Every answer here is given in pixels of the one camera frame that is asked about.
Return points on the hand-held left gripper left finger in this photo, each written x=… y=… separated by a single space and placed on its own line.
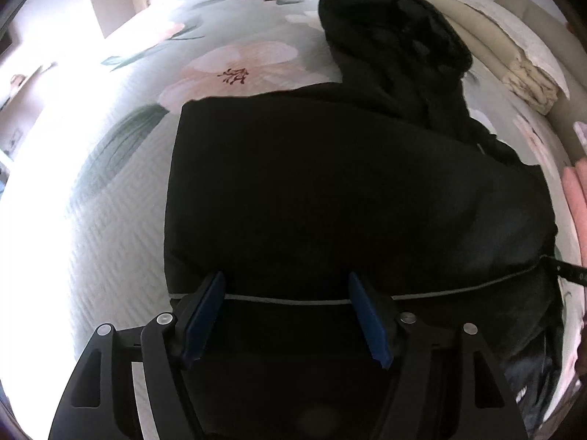
x=204 y=318

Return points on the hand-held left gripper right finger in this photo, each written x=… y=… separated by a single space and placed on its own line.
x=371 y=325

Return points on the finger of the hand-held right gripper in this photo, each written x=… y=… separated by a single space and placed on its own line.
x=566 y=271

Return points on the black hooded jacket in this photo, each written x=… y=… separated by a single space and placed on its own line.
x=357 y=192

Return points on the pink folded cloth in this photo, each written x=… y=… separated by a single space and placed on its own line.
x=577 y=197

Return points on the cream folded blanket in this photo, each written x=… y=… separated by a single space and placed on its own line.
x=532 y=83

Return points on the floral bedspread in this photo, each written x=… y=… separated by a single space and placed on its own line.
x=151 y=114

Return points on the white pillow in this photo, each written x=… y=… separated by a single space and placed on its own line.
x=513 y=32

